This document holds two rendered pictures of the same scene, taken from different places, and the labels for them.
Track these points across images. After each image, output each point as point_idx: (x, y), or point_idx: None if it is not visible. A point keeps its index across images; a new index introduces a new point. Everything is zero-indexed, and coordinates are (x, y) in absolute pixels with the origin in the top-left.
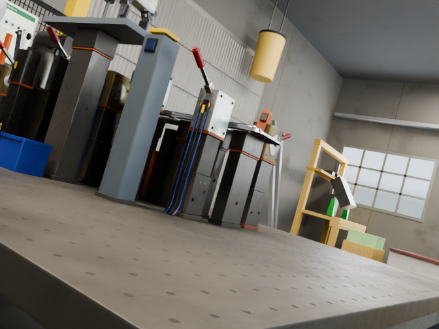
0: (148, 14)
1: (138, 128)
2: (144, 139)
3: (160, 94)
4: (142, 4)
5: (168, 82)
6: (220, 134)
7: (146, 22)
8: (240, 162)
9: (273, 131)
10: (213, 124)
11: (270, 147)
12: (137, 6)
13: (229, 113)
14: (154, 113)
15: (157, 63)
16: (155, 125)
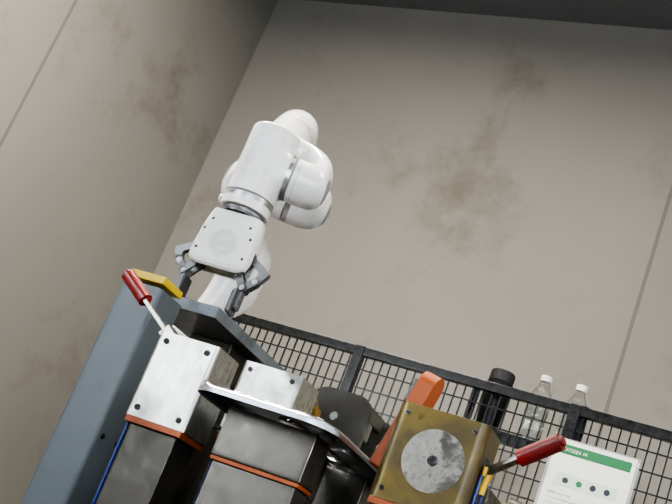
0: (235, 276)
1: (51, 438)
2: (62, 459)
3: (107, 377)
4: (207, 263)
5: (129, 354)
6: (166, 421)
7: (232, 291)
8: (212, 485)
9: (410, 418)
10: (140, 399)
11: (401, 467)
12: (231, 274)
13: (198, 375)
14: (90, 411)
15: (104, 325)
16: (92, 434)
